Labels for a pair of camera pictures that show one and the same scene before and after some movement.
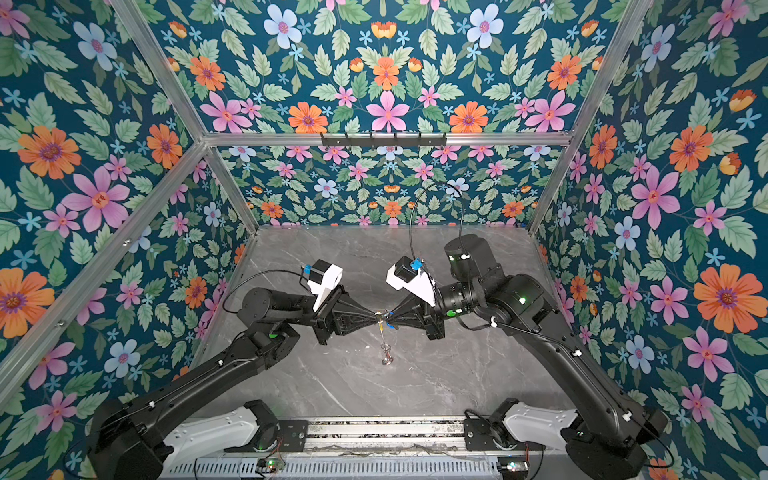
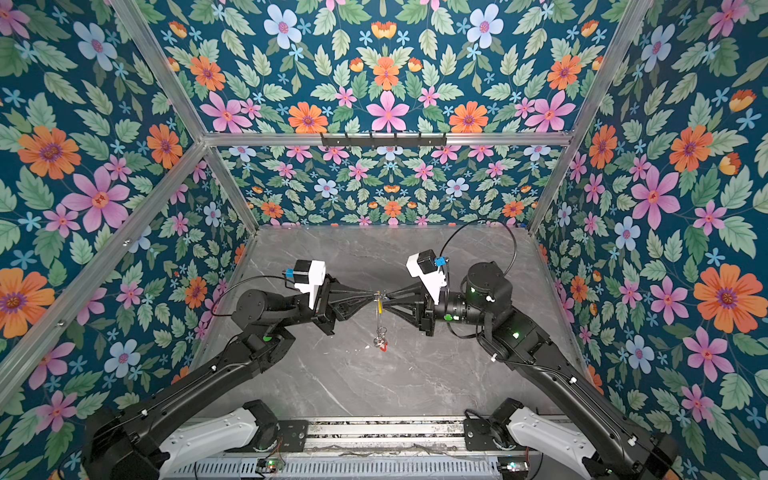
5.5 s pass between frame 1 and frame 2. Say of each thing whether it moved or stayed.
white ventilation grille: stayed
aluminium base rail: stayed
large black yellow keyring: moved
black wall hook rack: stayed
